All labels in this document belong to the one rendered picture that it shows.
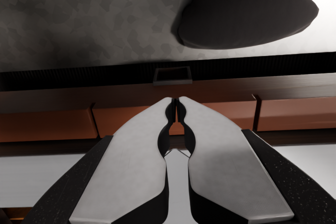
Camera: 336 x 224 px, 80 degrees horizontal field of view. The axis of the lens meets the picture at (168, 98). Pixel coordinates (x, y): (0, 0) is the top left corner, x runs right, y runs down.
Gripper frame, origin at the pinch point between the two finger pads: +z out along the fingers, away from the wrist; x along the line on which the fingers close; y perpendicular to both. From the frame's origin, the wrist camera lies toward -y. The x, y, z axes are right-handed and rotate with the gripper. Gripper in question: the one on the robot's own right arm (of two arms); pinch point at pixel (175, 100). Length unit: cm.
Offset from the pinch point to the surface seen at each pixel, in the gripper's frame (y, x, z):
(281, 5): -3.1, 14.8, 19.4
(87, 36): -0.3, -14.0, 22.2
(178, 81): 4.3, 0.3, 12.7
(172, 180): 13.8, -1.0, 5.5
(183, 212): 20.1, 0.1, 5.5
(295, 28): 0.1, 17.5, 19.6
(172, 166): 11.5, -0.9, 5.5
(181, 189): 15.4, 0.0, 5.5
